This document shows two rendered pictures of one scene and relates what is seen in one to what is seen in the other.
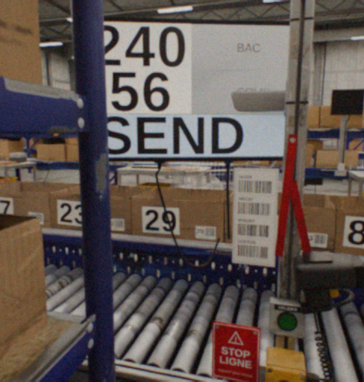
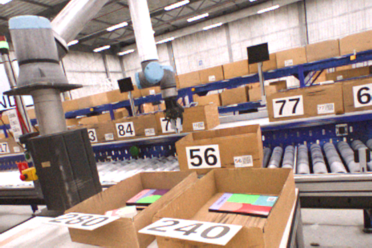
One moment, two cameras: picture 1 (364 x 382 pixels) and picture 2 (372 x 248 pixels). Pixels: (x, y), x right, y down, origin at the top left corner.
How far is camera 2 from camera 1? 1.61 m
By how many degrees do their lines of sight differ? 10
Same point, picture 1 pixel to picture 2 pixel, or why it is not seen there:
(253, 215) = (14, 125)
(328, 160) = (257, 95)
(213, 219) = not seen: hidden behind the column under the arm
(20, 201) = (9, 142)
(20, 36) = not seen: outside the picture
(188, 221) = not seen: hidden behind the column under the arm
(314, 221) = (106, 128)
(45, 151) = (86, 122)
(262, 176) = (12, 112)
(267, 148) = (27, 102)
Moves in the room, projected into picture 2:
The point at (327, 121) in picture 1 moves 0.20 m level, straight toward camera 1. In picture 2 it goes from (254, 68) to (251, 68)
